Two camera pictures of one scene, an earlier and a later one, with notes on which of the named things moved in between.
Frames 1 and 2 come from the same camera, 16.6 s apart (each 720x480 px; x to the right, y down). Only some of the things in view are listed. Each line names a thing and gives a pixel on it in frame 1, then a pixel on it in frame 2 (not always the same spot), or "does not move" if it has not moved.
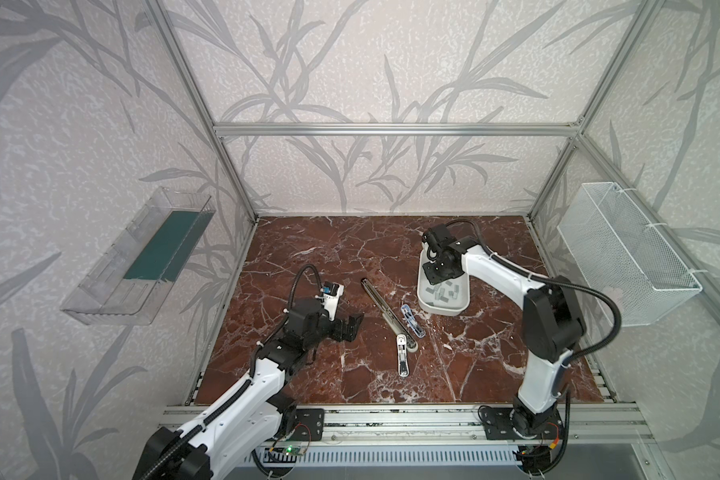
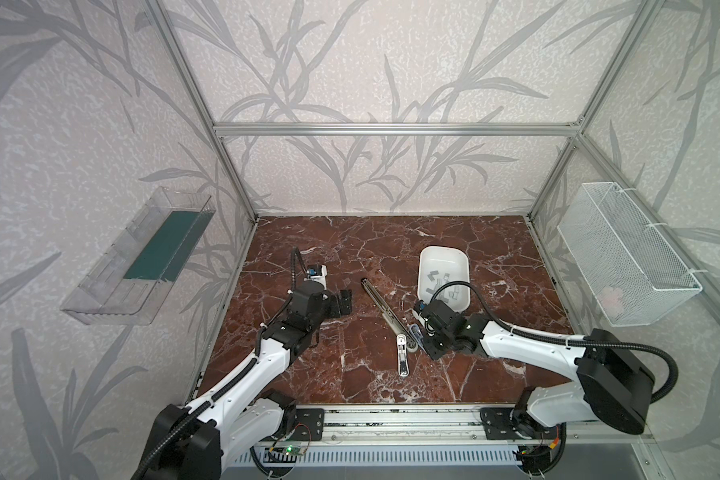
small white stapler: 402,355 does not move
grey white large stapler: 410,341 does not move
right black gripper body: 434,263 to 424,336
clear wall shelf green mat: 127,285 does not move
